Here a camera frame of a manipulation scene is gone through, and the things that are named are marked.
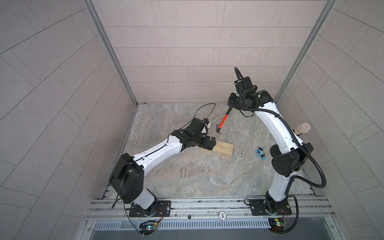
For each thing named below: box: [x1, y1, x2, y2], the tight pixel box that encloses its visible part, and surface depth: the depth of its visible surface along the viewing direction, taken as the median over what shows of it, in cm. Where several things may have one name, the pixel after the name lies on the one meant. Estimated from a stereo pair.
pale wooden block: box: [212, 140, 234, 158], surface depth 90 cm
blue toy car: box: [256, 146, 266, 160], surface depth 91 cm
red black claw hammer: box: [215, 107, 233, 134], surface depth 84 cm
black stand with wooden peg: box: [292, 122, 311, 136], surface depth 71 cm
